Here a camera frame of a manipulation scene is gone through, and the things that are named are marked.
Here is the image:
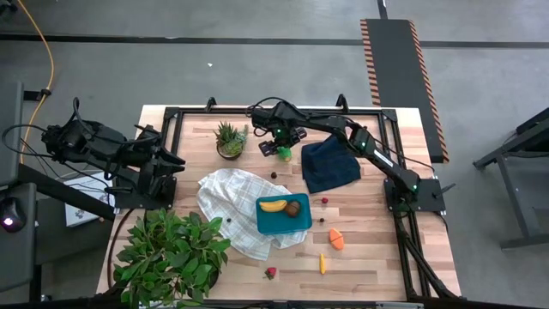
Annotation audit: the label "grey metal stand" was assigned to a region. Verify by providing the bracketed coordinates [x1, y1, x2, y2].
[473, 106, 549, 251]

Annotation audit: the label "grey side desk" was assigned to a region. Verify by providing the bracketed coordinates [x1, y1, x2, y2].
[0, 80, 44, 304]

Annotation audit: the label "black computer mouse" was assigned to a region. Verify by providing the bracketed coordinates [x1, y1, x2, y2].
[0, 196, 27, 234]

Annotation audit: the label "black stand with cable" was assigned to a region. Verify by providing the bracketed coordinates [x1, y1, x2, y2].
[160, 93, 463, 309]

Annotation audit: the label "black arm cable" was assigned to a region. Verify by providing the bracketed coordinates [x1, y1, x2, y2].
[1, 123, 51, 159]
[245, 96, 295, 139]

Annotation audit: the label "succulent plant in black bowl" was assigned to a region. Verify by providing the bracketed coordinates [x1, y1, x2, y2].
[213, 121, 250, 162]

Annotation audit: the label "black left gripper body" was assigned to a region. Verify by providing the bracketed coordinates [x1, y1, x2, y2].
[133, 125, 166, 175]

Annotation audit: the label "yellow toy banana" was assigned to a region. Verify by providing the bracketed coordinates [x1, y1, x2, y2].
[258, 199, 288, 214]

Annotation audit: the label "teal plastic tupperware container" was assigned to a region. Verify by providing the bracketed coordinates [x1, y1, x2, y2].
[255, 192, 313, 236]

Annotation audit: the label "brown curved cable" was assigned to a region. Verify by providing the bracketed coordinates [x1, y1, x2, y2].
[106, 208, 135, 293]

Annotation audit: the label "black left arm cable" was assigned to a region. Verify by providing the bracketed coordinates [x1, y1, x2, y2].
[1, 123, 51, 159]

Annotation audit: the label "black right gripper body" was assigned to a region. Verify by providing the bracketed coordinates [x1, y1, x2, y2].
[266, 121, 302, 150]

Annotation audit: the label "orange toy fruit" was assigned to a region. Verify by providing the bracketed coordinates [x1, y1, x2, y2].
[329, 227, 346, 251]

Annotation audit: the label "leafy green potted plant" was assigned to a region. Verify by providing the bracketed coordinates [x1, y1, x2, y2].
[112, 208, 232, 309]

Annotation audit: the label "dark blue cloth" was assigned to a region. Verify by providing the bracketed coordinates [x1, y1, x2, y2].
[300, 135, 362, 194]

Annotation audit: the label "brown toy kiwi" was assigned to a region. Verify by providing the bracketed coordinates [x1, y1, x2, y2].
[284, 199, 302, 218]

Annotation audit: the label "white plaid kitchen towel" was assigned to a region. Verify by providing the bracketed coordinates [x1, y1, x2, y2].
[196, 167, 308, 262]

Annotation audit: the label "yellow floor cable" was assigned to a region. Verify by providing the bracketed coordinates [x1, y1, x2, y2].
[15, 0, 56, 164]

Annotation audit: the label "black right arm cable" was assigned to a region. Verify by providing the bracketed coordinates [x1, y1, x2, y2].
[245, 96, 295, 139]

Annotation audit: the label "black floor mat striped edges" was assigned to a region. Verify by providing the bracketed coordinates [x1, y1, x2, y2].
[359, 18, 450, 164]

